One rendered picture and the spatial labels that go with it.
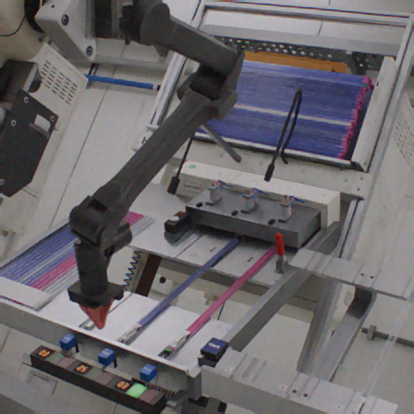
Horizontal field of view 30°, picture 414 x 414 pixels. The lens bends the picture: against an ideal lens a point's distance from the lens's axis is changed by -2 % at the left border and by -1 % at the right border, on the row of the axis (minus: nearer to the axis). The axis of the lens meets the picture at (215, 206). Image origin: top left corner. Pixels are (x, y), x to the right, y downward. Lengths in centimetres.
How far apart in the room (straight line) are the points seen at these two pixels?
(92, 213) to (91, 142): 310
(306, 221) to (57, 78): 153
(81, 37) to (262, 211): 102
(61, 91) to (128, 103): 133
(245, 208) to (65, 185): 259
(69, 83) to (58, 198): 137
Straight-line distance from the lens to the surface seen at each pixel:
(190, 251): 203
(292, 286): 192
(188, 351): 169
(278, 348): 368
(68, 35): 116
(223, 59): 158
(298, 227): 199
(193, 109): 159
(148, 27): 128
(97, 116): 464
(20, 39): 125
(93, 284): 156
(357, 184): 214
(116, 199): 149
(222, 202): 213
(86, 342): 176
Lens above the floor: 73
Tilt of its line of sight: 12 degrees up
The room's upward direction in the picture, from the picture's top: 20 degrees clockwise
